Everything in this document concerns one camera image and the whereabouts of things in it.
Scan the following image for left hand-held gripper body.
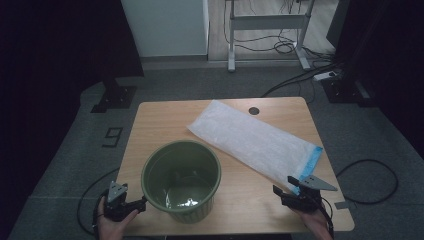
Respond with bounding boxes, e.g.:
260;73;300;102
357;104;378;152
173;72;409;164
103;180;134;223

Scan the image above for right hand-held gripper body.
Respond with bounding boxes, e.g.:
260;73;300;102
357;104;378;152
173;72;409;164
281;174;338;213

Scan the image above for green plastic bin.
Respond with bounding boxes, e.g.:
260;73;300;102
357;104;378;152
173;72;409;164
140;139;222;224

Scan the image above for white blue-edged plastic bag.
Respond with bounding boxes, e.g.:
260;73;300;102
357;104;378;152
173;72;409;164
187;99;324;195

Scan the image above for person's left hand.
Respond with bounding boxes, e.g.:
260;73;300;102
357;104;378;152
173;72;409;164
97;199;139;240

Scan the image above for person's right hand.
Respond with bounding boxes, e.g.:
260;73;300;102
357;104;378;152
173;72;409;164
298;206;333;240

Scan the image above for black stand base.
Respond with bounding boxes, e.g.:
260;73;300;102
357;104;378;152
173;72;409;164
90;78;138;114
321;74;378;108

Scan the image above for white power strip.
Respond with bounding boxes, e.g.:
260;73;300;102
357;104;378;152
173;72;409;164
313;70;338;82

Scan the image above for dark curtain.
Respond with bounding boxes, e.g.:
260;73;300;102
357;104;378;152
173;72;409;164
0;0;145;234
326;0;424;158

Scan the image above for white cabinet panel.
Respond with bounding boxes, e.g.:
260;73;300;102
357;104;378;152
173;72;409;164
120;0;210;58

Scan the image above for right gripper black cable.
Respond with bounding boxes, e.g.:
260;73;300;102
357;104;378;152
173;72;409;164
319;196;335;240

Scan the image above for curved black floor cable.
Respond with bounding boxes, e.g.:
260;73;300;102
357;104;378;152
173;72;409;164
77;167;120;236

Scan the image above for looped black floor cable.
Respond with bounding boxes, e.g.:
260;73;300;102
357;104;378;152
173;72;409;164
335;158;399;205

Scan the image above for long black floor cable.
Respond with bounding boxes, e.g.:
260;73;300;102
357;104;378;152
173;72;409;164
260;63;338;98

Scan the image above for black cables under desk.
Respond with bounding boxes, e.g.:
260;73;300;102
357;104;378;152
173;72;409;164
223;0;336;63

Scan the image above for white metal desk frame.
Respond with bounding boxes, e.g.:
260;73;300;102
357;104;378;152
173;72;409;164
224;0;316;73

